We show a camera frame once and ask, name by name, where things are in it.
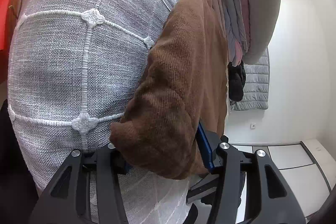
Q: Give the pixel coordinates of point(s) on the brown knit sweater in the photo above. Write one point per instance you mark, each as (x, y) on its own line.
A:
(178, 82)

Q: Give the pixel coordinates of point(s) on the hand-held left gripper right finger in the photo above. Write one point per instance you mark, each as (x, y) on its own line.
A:
(204, 146)

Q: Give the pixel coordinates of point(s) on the stack of folded clothes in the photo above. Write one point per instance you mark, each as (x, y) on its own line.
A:
(223, 3)

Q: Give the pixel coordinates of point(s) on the red cloth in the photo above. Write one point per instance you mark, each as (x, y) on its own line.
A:
(8, 8)

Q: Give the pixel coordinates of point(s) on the grey crochet bedspread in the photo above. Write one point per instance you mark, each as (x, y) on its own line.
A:
(65, 56)

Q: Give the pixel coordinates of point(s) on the grey cushion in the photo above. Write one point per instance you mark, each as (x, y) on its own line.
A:
(262, 3)

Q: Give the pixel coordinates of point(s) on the white wall socket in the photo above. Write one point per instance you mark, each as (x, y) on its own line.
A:
(253, 126)

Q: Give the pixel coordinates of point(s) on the grey quilted jacket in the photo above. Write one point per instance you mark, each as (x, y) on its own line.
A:
(256, 82)

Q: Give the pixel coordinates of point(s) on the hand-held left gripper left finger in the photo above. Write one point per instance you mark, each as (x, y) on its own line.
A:
(127, 168)

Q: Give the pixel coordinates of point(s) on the black garment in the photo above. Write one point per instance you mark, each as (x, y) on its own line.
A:
(236, 82)

